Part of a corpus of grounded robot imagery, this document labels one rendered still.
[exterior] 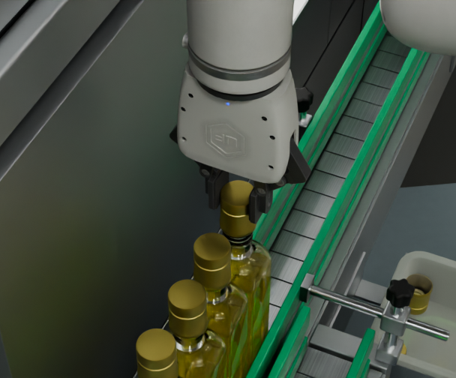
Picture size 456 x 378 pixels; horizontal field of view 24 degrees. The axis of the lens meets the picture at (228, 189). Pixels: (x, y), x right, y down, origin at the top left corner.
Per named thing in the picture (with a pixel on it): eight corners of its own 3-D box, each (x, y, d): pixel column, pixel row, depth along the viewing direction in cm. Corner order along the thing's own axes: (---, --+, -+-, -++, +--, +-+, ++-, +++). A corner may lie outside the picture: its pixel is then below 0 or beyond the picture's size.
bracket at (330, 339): (316, 352, 133) (319, 318, 128) (390, 379, 130) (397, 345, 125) (305, 375, 130) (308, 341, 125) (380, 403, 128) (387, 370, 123)
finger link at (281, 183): (249, 174, 97) (248, 223, 102) (282, 184, 96) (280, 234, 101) (263, 151, 99) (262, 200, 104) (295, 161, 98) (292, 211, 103)
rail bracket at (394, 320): (304, 313, 128) (310, 245, 119) (442, 362, 123) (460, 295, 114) (295, 333, 126) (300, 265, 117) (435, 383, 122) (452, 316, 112)
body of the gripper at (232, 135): (163, 67, 89) (169, 163, 97) (279, 103, 86) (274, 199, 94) (203, 15, 93) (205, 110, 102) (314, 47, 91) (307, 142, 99)
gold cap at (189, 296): (179, 302, 100) (178, 272, 97) (214, 315, 99) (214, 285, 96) (161, 331, 98) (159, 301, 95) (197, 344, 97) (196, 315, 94)
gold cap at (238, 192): (229, 205, 106) (229, 174, 103) (262, 217, 105) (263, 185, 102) (213, 230, 104) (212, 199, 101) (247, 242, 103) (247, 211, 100)
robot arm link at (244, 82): (165, 52, 87) (166, 81, 89) (267, 83, 84) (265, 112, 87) (210, -6, 92) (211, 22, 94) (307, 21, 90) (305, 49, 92)
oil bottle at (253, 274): (223, 341, 126) (223, 220, 110) (268, 358, 124) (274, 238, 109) (202, 379, 122) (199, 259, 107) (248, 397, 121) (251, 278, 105)
